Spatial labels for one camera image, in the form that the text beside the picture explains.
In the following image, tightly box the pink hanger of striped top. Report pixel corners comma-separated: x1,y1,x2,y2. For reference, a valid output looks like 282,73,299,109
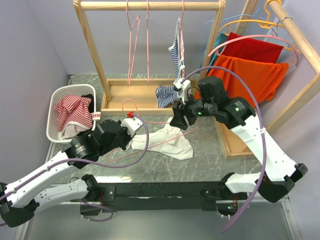
146,0,150,84

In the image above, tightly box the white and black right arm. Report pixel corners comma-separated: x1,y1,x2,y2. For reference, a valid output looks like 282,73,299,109
170,76,308,203

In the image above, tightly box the large pink plastic hanger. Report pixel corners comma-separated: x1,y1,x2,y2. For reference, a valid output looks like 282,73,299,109
208,32,299,66

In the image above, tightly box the pink wire hanger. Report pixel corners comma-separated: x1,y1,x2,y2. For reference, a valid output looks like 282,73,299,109
125,0,141,86

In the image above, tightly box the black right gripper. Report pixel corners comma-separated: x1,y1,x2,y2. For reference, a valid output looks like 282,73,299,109
169,89,216,130

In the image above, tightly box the pink hanger of blue top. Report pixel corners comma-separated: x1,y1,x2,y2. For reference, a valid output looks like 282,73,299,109
176,0,186,79

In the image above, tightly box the blue wire hanger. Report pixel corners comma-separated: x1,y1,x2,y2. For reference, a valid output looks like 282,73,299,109
220,0,263,24

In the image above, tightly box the red shirt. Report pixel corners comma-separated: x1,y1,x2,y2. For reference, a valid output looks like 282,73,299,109
222,38,284,64

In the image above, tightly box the orange plastic hanger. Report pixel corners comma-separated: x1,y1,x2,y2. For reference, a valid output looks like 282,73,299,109
218,0,285,37

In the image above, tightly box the large wooden clothes rack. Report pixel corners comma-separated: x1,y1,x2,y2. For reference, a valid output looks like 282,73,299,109
198,0,320,160

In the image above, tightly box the blue white striped tank top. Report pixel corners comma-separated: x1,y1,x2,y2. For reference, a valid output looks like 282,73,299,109
155,19,179,108

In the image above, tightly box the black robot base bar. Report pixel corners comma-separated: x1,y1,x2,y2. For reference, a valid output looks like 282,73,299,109
82,181,248,212

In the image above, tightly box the orange shirt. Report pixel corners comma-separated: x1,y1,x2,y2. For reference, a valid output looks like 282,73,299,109
208,55,289,107

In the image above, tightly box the pink hanger of white top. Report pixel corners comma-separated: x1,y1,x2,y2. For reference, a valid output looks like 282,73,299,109
106,98,200,163

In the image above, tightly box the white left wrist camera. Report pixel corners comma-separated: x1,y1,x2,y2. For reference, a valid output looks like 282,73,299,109
120,111,143,136

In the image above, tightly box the teal garment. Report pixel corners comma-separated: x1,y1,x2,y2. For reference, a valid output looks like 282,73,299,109
206,32,230,75

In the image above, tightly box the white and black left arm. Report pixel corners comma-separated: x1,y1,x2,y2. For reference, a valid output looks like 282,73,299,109
0,117,143,228

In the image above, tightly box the red white striped tank top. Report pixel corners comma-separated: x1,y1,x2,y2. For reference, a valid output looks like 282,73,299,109
55,94,101,132

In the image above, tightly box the white perforated laundry basket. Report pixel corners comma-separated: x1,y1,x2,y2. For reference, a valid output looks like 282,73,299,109
46,84,101,144

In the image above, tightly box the small wooden clothes rack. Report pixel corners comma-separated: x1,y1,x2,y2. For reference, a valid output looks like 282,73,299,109
72,0,227,116

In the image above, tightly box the black tank top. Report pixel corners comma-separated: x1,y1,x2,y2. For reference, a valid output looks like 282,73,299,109
79,93,95,113

